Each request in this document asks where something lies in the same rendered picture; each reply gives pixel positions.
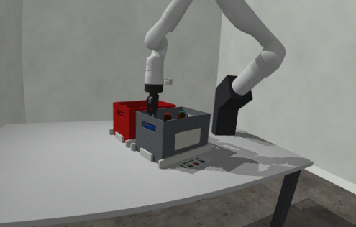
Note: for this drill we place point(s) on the grey paper strip with colored squares and marks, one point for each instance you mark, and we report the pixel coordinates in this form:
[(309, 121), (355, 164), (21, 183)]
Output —
[(194, 162)]

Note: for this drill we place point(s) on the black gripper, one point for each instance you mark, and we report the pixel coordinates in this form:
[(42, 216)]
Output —
[(153, 98)]

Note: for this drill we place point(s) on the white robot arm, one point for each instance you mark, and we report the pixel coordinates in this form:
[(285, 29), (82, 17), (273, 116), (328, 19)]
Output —
[(239, 13)]

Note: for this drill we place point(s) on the blue bottle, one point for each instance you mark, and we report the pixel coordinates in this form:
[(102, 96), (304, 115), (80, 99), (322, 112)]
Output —
[(150, 127)]

